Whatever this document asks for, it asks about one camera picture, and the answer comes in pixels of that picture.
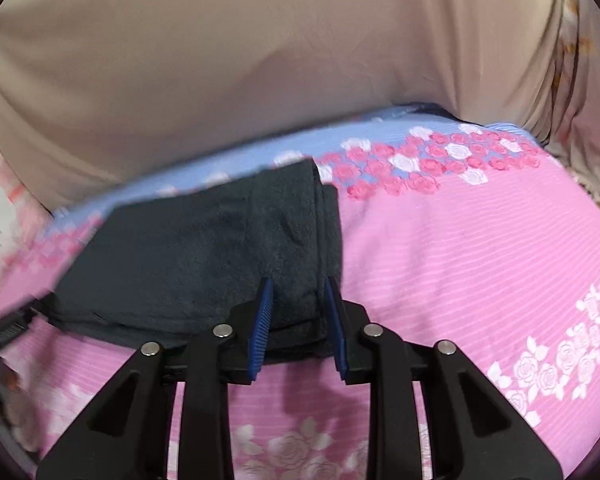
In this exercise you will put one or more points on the person's left hand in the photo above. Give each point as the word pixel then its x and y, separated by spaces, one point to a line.
pixel 11 396

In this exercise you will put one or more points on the white cartoon pillow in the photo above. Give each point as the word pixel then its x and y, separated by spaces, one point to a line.
pixel 22 217

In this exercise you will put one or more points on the pink rose bed sheet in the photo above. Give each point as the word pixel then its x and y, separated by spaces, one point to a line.
pixel 449 230

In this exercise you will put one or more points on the pale fleece blanket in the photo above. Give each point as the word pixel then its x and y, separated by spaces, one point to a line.
pixel 575 132

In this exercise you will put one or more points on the dark grey pants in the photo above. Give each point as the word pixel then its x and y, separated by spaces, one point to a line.
pixel 169 269

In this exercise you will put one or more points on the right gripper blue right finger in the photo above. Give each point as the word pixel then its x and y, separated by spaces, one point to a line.
pixel 336 335

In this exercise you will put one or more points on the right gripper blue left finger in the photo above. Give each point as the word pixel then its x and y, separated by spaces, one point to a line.
pixel 260 328

